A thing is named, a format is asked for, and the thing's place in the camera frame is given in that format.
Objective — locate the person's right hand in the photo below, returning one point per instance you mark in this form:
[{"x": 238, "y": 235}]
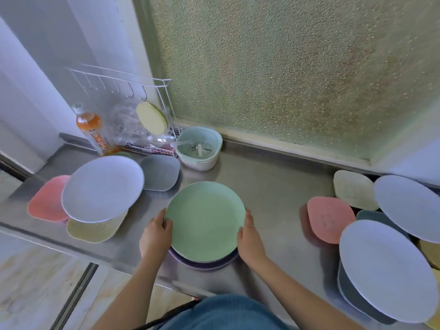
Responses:
[{"x": 251, "y": 247}]

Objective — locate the person's left hand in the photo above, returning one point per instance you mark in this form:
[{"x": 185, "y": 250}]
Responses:
[{"x": 154, "y": 240}]

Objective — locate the person's right thumb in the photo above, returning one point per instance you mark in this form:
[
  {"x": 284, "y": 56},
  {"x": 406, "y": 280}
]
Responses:
[{"x": 240, "y": 238}]

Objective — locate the person's left thumb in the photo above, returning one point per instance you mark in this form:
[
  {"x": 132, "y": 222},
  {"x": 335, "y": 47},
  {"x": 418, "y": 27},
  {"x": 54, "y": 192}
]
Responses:
[{"x": 168, "y": 230}]

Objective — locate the green round plate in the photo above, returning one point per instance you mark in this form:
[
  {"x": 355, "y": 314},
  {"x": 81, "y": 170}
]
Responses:
[{"x": 206, "y": 219}]

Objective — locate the person's right forearm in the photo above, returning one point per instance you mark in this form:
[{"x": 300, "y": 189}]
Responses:
[{"x": 295, "y": 298}]

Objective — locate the person's left forearm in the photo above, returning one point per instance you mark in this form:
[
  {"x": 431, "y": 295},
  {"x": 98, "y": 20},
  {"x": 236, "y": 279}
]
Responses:
[{"x": 132, "y": 295}]

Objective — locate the purple round plate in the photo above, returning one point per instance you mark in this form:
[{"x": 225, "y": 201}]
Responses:
[{"x": 206, "y": 265}]

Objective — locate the grey square plate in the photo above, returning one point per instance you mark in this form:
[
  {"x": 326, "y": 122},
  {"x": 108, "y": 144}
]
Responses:
[{"x": 161, "y": 173}]

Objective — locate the person's blue clothing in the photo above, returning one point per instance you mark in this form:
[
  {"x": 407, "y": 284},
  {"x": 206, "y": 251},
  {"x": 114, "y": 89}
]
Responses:
[{"x": 223, "y": 314}]

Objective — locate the white salad spinner bowl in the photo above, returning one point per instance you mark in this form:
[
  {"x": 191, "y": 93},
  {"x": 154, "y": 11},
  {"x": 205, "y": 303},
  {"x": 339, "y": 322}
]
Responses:
[{"x": 201, "y": 149}]

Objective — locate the pink square plate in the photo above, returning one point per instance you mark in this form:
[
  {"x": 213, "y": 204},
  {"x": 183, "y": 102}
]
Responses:
[
  {"x": 46, "y": 202},
  {"x": 330, "y": 219}
]

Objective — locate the clear glassware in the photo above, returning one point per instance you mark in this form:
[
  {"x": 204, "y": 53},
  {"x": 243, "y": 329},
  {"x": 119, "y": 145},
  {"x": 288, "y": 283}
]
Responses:
[{"x": 127, "y": 125}]

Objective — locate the yellow-green round plate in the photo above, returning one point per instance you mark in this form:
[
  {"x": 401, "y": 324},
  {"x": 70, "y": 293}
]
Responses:
[{"x": 151, "y": 118}]

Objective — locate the orange drink bottle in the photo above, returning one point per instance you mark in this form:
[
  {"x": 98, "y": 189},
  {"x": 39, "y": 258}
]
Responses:
[{"x": 94, "y": 132}]

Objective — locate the cream square plate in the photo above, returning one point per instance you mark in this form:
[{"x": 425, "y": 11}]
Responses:
[{"x": 354, "y": 188}]

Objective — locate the dark grey plate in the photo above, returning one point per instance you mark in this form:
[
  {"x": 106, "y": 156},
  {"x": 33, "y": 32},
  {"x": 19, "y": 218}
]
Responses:
[{"x": 354, "y": 298}]

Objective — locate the blue-grey square plate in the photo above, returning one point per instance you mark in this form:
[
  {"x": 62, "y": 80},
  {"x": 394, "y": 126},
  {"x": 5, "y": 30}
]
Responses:
[{"x": 378, "y": 216}]

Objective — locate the large white round plate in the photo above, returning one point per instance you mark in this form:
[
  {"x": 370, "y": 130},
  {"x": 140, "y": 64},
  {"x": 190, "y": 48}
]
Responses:
[{"x": 385, "y": 271}]

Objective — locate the frosted glass window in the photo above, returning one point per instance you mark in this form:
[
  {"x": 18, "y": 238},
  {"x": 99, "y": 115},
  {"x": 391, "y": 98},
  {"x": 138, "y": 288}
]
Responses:
[{"x": 275, "y": 72}]

